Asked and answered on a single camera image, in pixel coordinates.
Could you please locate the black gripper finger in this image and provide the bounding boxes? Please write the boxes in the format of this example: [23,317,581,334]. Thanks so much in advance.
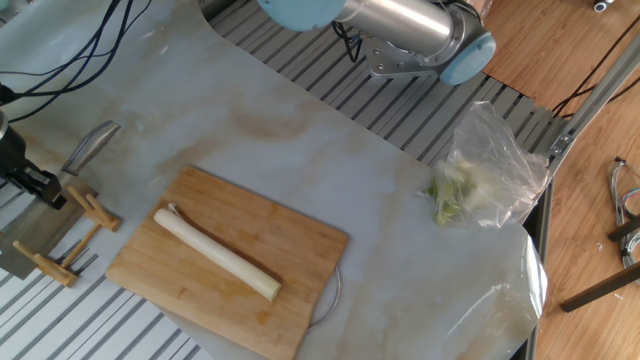
[29,188,67,210]
[4,167,61,196]

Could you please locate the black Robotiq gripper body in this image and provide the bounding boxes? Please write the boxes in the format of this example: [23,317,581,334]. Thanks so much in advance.
[0,124,29,176]

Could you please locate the steel cleaver knife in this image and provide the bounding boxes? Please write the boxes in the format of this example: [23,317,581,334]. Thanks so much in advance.
[0,118,123,281]

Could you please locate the wooden peg rack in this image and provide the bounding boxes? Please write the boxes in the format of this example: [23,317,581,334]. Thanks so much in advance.
[12,184,125,290]

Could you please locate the white scallion stalk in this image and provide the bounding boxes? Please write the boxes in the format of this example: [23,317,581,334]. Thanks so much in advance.
[153,202,283,303]

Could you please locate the bamboo cutting board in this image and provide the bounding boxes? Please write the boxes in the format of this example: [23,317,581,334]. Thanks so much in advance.
[105,166,350,360]

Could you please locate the silver robot mounting plate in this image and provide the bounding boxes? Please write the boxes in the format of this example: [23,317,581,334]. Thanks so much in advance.
[362,37,451,81]

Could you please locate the plastic bag of scallion scraps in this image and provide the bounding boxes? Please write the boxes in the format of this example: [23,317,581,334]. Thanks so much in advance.
[424,100,551,230]

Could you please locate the dark wooden bar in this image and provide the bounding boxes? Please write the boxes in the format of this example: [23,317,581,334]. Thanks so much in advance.
[559,261,640,314]
[607,214,640,243]

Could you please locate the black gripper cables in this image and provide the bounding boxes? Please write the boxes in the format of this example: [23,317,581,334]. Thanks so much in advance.
[0,0,154,125]

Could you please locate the black floor cables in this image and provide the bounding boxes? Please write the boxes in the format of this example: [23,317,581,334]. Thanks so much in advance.
[551,14,640,120]

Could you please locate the aluminium frame beam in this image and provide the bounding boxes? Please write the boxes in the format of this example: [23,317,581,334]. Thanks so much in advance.
[546,32,640,175]

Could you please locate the bundle of coloured wires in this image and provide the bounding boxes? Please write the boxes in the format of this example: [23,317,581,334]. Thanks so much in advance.
[608,156,640,271]

